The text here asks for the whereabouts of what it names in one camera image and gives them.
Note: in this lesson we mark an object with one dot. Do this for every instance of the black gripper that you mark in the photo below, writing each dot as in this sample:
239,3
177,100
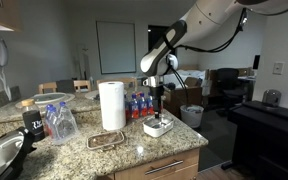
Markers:
156,92

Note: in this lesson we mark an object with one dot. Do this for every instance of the white rectangular food container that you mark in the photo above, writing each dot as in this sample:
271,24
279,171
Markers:
158,126

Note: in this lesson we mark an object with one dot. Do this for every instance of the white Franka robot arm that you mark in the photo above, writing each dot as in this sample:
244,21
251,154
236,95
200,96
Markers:
204,16

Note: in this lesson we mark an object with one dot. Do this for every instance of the black jar with cork lid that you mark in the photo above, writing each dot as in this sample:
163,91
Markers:
33,121

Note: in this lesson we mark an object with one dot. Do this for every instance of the red label water bottle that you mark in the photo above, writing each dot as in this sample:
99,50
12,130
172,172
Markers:
143,106
127,110
135,108
149,107

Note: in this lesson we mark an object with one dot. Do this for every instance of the brown sofa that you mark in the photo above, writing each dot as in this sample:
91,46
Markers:
190,96

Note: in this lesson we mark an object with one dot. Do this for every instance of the white trash bin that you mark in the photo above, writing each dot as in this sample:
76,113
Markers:
191,116

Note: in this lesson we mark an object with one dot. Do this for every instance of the white paper towel roll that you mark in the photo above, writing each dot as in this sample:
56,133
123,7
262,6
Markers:
112,106

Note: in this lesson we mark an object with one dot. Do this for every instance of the white blanket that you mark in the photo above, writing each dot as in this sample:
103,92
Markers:
194,74

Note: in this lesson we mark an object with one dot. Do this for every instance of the wooden counter drawer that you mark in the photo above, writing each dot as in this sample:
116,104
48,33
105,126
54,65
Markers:
157,166

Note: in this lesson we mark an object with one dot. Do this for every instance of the white round plate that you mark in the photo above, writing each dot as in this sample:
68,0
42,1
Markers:
91,94

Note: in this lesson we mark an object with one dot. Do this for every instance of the dark window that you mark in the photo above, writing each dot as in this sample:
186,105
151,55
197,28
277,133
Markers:
155,36

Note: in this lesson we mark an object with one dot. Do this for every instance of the white projector screen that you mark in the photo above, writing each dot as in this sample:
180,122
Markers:
116,47

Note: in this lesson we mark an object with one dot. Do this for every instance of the black office chair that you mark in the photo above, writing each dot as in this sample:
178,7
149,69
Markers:
229,83

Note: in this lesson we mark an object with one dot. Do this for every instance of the small wooden chair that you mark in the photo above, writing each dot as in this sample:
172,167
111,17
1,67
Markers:
47,87
82,85

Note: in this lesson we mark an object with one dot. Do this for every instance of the white floor lamp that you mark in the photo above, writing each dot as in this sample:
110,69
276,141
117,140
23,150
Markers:
84,63

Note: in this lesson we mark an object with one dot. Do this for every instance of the black flat screen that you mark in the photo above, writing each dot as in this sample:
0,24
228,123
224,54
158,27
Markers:
65,86

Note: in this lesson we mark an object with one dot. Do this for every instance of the black computer monitor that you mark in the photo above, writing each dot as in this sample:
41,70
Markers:
256,62

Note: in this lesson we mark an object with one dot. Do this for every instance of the black digital piano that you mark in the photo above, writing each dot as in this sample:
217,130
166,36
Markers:
267,136

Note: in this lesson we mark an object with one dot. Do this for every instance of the silver cylindrical speaker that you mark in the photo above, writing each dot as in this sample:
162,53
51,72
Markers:
271,98

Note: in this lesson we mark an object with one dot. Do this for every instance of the stainless steel pan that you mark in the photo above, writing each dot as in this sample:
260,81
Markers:
2,155

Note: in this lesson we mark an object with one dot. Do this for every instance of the white wall switch plate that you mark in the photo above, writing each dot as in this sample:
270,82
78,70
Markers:
278,68

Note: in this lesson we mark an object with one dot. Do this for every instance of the wooden wall cabinet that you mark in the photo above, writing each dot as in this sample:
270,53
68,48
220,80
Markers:
0,13

